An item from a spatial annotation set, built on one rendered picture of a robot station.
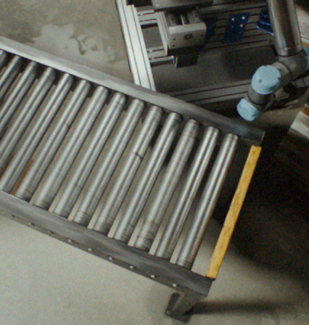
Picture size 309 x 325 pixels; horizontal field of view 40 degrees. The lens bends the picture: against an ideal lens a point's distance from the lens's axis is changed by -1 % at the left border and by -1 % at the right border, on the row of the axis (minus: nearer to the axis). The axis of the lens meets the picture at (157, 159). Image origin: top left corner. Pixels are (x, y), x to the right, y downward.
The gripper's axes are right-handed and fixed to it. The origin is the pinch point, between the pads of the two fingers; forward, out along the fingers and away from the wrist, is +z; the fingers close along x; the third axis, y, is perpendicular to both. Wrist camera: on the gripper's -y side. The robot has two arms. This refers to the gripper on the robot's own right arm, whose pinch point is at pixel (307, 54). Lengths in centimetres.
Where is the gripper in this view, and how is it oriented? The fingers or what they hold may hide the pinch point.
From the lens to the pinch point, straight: 160.2
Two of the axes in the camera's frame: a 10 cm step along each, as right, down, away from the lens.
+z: 6.8, -6.6, 3.0
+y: -2.4, -5.9, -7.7
